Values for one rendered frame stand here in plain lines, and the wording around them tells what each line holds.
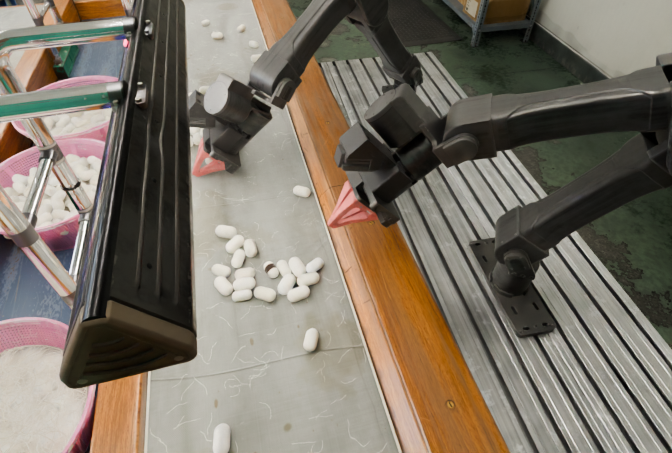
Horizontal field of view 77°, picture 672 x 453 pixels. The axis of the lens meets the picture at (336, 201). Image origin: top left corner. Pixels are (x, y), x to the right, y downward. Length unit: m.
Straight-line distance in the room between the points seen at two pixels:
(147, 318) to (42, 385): 0.46
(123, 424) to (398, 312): 0.38
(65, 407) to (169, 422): 0.15
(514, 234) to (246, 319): 0.42
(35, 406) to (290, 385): 0.34
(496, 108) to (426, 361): 0.34
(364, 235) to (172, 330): 0.48
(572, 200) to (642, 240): 1.46
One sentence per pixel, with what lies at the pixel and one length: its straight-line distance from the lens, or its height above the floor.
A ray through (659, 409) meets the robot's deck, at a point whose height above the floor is 0.67.
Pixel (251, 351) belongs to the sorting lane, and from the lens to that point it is 0.65.
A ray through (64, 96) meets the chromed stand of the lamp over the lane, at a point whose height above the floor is 1.12.
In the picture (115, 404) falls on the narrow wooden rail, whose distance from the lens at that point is 0.64.
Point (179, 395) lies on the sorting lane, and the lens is 0.65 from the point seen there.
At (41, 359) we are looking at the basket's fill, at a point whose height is 0.73.
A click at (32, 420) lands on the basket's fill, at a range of 0.72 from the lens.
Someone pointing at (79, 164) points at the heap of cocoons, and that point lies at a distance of 1.03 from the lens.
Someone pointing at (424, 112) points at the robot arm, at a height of 1.00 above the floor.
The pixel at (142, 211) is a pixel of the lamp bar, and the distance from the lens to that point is 0.33.
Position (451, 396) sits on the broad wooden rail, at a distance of 0.60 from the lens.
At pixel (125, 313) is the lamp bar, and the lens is 0.27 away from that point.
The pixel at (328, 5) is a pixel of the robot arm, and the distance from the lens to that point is 0.84.
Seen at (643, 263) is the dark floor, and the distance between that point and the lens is 2.02.
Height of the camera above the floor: 1.31
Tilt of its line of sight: 45 degrees down
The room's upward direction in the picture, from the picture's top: straight up
